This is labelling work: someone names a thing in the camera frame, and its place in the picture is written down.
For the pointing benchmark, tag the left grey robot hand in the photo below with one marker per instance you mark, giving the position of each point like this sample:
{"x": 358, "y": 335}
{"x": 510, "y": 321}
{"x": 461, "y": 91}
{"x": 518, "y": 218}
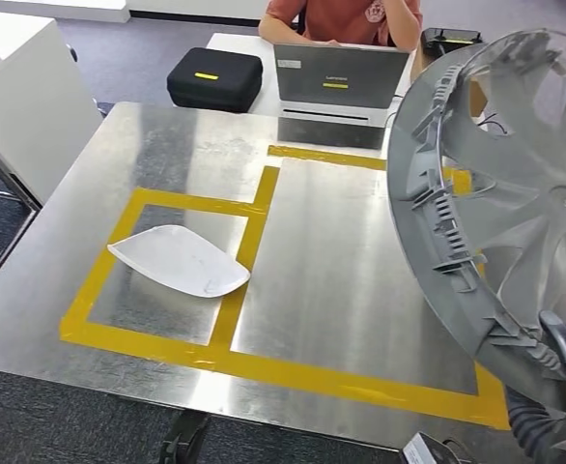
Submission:
{"x": 186, "y": 438}

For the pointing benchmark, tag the grey plastic wheel cover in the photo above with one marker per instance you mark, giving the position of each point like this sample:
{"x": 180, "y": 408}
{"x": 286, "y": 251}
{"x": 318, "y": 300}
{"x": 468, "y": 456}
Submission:
{"x": 529, "y": 205}

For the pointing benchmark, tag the person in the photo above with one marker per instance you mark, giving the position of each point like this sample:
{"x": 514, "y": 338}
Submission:
{"x": 341, "y": 16}

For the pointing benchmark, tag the brown cardboard box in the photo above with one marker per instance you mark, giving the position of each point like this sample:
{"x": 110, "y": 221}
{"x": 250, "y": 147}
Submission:
{"x": 477, "y": 99}

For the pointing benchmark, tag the grey laptop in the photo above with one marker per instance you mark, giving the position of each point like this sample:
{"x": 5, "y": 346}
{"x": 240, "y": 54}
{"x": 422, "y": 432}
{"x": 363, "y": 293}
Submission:
{"x": 341, "y": 77}

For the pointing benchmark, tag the black zip case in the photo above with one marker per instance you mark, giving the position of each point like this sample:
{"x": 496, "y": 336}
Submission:
{"x": 215, "y": 80}

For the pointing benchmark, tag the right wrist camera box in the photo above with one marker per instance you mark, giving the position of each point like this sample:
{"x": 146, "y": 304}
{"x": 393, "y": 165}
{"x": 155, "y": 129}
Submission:
{"x": 418, "y": 451}

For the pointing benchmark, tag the yellow marking tape grid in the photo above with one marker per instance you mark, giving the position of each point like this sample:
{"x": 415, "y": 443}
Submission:
{"x": 263, "y": 374}

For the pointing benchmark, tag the white curved plastic part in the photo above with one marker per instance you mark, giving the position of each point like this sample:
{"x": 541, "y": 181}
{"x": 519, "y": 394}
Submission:
{"x": 181, "y": 259}

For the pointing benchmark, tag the white table with metal frame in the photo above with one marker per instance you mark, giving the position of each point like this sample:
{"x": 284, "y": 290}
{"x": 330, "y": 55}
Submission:
{"x": 32, "y": 109}

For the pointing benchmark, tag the black device with yellow stripe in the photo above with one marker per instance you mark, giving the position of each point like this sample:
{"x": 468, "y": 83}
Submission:
{"x": 450, "y": 40}

